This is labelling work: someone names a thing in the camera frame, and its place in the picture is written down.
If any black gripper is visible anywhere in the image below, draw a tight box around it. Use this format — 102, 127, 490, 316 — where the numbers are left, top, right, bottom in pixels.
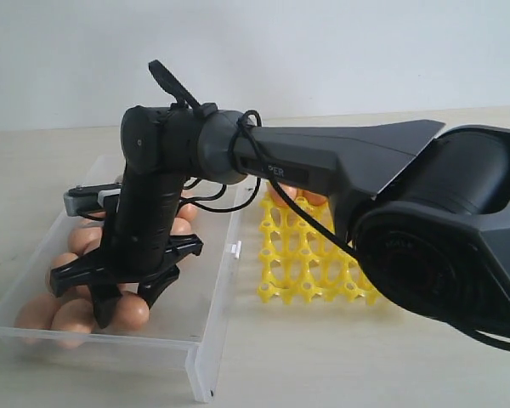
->
49, 234, 203, 328

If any brown egg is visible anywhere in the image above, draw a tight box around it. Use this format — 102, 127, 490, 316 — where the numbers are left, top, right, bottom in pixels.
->
67, 223, 103, 256
177, 203, 198, 223
51, 298, 96, 334
44, 252, 80, 294
73, 285, 92, 301
268, 184, 302, 208
170, 217, 192, 235
302, 190, 327, 207
111, 291, 150, 332
14, 292, 61, 331

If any clear plastic tray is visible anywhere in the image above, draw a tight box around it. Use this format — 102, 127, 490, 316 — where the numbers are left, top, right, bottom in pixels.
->
0, 155, 253, 403

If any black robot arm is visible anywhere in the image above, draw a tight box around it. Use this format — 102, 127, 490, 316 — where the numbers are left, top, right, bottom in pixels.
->
50, 102, 510, 352

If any yellow plastic egg tray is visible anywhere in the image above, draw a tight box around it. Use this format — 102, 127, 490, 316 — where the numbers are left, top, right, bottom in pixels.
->
257, 192, 383, 305

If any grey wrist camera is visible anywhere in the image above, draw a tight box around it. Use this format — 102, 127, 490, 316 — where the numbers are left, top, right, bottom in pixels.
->
63, 183, 122, 218

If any black cable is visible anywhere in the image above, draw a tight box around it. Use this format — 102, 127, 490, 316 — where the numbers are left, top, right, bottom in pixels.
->
147, 59, 510, 356

